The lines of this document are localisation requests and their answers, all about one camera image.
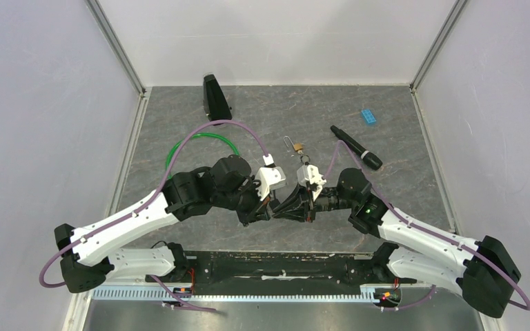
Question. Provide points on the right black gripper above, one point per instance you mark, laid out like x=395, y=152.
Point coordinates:
x=299, y=205

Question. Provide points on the black microphone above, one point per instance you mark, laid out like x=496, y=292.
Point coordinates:
x=368, y=158

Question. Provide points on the brass padlock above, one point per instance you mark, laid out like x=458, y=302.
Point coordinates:
x=295, y=146

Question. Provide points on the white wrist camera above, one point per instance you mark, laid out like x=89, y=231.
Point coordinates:
x=309, y=176
x=271, y=177

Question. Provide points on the blue toy brick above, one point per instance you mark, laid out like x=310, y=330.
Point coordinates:
x=368, y=117

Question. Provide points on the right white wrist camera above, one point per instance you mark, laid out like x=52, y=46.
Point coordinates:
x=309, y=176

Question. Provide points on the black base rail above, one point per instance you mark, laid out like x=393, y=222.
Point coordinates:
x=278, y=273

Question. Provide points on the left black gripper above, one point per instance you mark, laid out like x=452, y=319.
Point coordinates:
x=249, y=216

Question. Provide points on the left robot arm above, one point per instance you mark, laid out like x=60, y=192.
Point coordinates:
x=97, y=252

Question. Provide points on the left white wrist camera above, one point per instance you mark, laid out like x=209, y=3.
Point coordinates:
x=271, y=177

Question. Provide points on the white cable duct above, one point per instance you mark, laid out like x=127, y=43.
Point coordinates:
x=157, y=293

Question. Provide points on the panda keychain with key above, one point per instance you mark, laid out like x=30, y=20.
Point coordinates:
x=305, y=159

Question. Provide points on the green cable lock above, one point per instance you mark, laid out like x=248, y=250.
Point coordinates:
x=218, y=137

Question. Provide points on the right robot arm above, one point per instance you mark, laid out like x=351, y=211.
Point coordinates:
x=482, y=271

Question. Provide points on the black metronome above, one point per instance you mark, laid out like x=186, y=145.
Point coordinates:
x=216, y=106

